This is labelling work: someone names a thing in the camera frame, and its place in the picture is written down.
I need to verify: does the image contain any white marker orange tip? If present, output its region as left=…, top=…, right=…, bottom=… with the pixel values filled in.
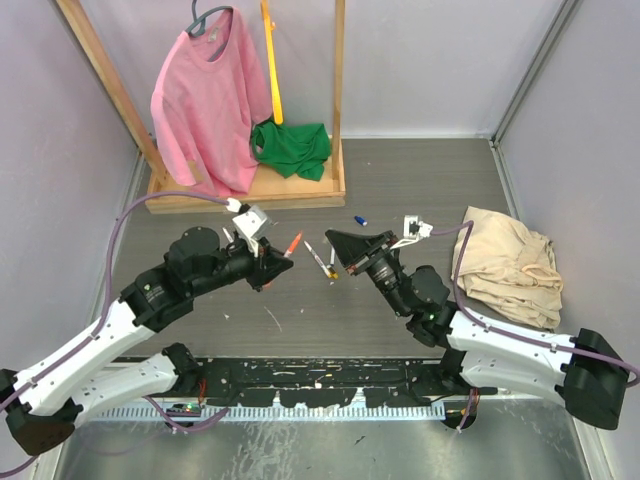
left=304, top=240, right=332, bottom=278

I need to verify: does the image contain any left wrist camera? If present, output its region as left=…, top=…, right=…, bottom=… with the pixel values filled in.
left=232, top=204, right=273, bottom=257

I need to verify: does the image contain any orange highlighter pen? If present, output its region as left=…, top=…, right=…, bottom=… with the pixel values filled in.
left=264, top=231, right=303, bottom=289

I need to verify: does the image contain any pink shirt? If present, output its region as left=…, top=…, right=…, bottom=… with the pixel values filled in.
left=150, top=8, right=272, bottom=197

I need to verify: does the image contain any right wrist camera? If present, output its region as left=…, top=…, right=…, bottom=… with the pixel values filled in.
left=390, top=215, right=434, bottom=250

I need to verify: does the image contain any wooden rack right post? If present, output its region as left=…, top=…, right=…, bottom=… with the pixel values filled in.
left=332, top=0, right=346, bottom=192

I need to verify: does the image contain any white pen purple end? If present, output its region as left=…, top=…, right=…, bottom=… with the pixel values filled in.
left=222, top=227, right=234, bottom=244

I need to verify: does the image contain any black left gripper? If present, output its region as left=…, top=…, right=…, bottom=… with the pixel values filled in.
left=190, top=236, right=293, bottom=297

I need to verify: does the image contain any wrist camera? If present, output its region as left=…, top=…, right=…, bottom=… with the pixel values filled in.
left=232, top=204, right=273, bottom=257
left=390, top=215, right=434, bottom=250

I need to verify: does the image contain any beige cloth bag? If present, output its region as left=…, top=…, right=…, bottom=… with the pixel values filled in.
left=451, top=206, right=564, bottom=329

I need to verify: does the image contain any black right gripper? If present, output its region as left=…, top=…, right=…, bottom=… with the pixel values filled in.
left=326, top=229, right=411, bottom=317

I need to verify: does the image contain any green cloth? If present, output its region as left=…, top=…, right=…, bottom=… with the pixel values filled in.
left=250, top=120, right=331, bottom=182

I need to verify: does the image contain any grey clothes hanger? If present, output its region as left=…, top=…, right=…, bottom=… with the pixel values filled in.
left=185, top=1, right=234, bottom=63

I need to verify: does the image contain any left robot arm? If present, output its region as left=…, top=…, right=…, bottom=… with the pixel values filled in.
left=1, top=227, right=294, bottom=456

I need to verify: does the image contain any yellow hanger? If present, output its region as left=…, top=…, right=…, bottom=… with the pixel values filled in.
left=260, top=0, right=284, bottom=125

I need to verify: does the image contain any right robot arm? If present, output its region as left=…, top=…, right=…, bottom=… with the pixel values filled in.
left=325, top=229, right=639, bottom=431

